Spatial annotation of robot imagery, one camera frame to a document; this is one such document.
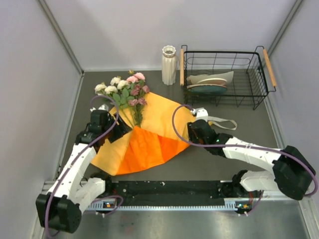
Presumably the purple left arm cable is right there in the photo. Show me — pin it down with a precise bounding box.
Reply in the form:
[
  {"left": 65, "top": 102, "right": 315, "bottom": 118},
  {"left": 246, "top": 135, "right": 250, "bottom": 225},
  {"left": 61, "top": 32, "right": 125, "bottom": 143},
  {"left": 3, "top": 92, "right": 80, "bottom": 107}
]
[{"left": 44, "top": 95, "right": 124, "bottom": 237}]

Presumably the grey slotted cable duct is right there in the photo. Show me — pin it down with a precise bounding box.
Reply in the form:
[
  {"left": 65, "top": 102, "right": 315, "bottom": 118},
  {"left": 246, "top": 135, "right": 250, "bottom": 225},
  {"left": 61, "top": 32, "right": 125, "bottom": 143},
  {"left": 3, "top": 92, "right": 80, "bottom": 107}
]
[{"left": 84, "top": 198, "right": 252, "bottom": 212}]

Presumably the teal round plate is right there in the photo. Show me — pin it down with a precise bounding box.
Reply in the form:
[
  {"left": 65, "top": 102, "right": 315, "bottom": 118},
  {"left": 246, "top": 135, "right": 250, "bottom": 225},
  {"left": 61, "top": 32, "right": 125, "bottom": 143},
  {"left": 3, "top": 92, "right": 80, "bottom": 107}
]
[{"left": 187, "top": 85, "right": 227, "bottom": 94}]

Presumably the dusty mauve rose stem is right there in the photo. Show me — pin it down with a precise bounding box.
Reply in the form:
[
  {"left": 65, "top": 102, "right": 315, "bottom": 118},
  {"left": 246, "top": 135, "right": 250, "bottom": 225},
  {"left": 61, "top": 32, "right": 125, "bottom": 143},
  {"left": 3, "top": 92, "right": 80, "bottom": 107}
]
[{"left": 128, "top": 83, "right": 150, "bottom": 127}]

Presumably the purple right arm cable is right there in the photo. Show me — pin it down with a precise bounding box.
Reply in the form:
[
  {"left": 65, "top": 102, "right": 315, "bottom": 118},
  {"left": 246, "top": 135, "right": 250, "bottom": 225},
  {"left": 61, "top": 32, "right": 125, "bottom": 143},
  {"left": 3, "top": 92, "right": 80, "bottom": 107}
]
[{"left": 171, "top": 104, "right": 319, "bottom": 217}]

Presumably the white rose stem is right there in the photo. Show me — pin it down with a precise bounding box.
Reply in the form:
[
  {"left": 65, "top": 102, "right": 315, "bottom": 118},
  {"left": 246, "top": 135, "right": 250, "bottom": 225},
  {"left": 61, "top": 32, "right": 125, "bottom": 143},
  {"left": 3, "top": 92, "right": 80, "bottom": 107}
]
[
  {"left": 95, "top": 80, "right": 134, "bottom": 127},
  {"left": 105, "top": 76, "right": 142, "bottom": 126}
]

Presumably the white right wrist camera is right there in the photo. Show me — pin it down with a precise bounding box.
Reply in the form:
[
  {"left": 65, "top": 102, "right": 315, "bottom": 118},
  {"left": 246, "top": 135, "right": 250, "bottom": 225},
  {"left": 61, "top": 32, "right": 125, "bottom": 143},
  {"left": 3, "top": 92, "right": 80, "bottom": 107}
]
[{"left": 191, "top": 108, "right": 209, "bottom": 122}]

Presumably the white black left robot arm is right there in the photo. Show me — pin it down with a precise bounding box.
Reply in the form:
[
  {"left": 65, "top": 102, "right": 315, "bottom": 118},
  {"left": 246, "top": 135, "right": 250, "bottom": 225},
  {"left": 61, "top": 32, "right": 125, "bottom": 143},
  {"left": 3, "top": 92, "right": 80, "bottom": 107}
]
[{"left": 35, "top": 108, "right": 132, "bottom": 234}]

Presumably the orange wrapping paper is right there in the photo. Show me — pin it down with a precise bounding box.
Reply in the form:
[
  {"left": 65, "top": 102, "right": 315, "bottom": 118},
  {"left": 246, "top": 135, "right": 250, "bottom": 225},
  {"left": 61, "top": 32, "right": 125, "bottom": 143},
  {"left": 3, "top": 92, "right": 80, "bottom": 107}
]
[{"left": 91, "top": 93, "right": 195, "bottom": 176}]

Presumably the white printed ribbon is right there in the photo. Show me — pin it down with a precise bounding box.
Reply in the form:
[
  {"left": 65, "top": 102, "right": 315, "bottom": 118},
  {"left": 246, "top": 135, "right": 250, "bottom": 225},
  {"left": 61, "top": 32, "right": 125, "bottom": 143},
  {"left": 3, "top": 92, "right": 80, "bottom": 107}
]
[{"left": 208, "top": 116, "right": 238, "bottom": 130}]

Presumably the beige round plate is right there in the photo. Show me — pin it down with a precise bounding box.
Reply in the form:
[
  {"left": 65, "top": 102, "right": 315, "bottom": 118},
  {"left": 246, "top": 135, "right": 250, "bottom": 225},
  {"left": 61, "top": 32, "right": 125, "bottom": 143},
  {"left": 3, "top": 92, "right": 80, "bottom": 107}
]
[{"left": 187, "top": 78, "right": 227, "bottom": 88}]

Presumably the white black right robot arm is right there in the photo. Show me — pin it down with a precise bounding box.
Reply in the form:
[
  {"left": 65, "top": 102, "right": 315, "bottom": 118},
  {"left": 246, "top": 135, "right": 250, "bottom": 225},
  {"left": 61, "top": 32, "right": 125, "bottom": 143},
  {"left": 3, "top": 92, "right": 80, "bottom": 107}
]
[{"left": 187, "top": 119, "right": 316, "bottom": 201}]

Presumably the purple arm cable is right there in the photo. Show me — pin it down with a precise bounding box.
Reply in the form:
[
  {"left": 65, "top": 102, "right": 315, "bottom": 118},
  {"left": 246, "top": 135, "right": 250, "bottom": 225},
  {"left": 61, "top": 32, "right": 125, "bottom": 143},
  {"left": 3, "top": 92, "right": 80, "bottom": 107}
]
[
  {"left": 171, "top": 104, "right": 319, "bottom": 217},
  {"left": 44, "top": 95, "right": 124, "bottom": 237}
]

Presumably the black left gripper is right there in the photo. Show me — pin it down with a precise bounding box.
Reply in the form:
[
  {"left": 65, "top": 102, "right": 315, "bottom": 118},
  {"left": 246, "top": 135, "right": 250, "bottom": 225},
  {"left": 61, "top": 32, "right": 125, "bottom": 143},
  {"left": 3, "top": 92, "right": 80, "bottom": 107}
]
[{"left": 102, "top": 113, "right": 132, "bottom": 143}]

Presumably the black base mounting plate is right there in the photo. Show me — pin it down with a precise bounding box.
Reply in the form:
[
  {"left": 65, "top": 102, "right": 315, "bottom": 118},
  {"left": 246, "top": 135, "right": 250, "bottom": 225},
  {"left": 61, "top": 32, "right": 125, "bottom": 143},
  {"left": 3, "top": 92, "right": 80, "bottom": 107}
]
[{"left": 84, "top": 179, "right": 262, "bottom": 200}]

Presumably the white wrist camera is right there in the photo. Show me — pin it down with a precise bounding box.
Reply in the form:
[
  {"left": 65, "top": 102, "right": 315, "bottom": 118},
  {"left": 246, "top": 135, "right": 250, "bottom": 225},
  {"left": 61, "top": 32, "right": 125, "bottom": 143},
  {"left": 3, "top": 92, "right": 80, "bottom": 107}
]
[
  {"left": 90, "top": 104, "right": 109, "bottom": 112},
  {"left": 191, "top": 108, "right": 209, "bottom": 122}
]

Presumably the aluminium frame rail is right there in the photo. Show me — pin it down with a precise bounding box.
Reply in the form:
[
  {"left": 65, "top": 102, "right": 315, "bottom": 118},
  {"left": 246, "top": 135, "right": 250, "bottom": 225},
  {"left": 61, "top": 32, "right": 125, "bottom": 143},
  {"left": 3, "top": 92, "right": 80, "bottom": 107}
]
[{"left": 259, "top": 189, "right": 314, "bottom": 200}]

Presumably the pink rose stem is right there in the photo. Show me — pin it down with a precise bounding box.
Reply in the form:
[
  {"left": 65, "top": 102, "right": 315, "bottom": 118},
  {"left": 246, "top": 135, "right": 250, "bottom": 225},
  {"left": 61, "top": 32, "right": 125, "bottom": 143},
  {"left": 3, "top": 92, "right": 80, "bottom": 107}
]
[{"left": 126, "top": 71, "right": 146, "bottom": 99}]

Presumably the white ribbed ceramic vase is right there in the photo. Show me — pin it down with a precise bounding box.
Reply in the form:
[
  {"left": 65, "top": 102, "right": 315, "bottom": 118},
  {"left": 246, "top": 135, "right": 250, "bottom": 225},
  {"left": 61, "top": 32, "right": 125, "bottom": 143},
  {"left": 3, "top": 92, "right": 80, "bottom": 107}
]
[{"left": 161, "top": 45, "right": 179, "bottom": 85}]

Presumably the black wire dish basket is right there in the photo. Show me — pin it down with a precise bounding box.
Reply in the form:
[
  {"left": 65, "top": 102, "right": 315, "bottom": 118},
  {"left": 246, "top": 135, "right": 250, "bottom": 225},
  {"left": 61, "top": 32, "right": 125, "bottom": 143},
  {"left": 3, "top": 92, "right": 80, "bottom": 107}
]
[{"left": 180, "top": 45, "right": 277, "bottom": 109}]

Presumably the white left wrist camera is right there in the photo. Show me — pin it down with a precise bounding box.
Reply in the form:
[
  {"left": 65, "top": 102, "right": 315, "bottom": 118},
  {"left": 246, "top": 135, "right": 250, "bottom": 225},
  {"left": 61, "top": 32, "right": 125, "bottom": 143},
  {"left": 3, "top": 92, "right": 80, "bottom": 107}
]
[{"left": 90, "top": 104, "right": 109, "bottom": 112}]

